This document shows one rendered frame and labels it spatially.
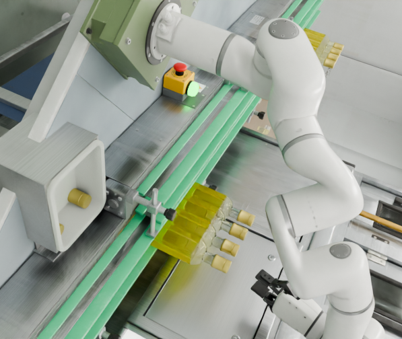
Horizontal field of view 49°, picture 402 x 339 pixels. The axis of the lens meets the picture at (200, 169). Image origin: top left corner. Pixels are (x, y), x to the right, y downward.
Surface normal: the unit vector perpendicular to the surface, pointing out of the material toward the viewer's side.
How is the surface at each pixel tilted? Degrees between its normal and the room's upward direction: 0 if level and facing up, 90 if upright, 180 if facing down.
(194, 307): 90
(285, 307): 108
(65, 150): 90
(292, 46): 87
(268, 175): 90
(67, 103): 0
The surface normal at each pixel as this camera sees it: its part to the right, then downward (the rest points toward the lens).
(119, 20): -0.18, -0.16
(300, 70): -0.02, -0.47
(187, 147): 0.12, -0.70
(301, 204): -0.24, -0.39
